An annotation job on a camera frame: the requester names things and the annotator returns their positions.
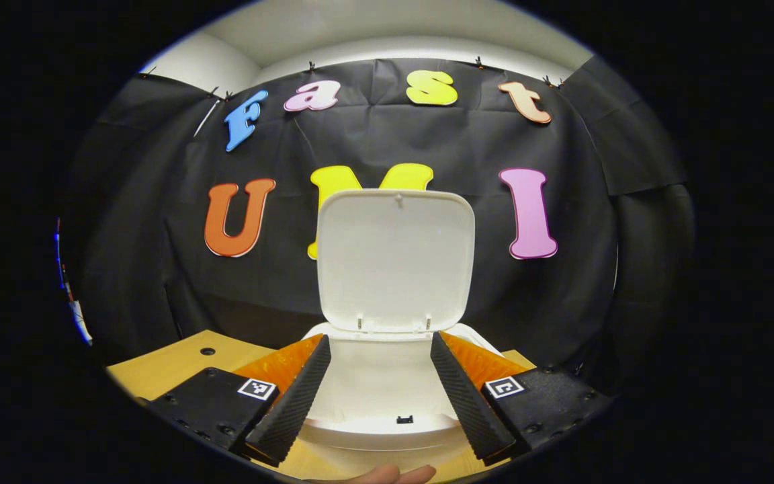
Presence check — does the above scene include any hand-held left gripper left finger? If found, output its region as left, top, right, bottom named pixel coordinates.
left=147, top=334, right=332, bottom=467

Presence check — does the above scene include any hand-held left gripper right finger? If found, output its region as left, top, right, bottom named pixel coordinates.
left=431, top=331, right=613, bottom=466

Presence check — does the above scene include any white desktop garbage bin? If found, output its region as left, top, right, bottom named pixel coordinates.
left=296, top=188, right=505, bottom=475

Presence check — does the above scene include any wooden desktop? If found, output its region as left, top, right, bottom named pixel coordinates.
left=106, top=329, right=539, bottom=483

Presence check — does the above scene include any white crumpled bag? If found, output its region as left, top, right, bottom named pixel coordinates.
left=68, top=299, right=93, bottom=347

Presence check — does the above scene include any black backdrop cloth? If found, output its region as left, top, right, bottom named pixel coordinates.
left=58, top=57, right=697, bottom=391

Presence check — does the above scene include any blue-edged wall poster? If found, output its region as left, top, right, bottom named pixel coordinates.
left=55, top=215, right=72, bottom=300

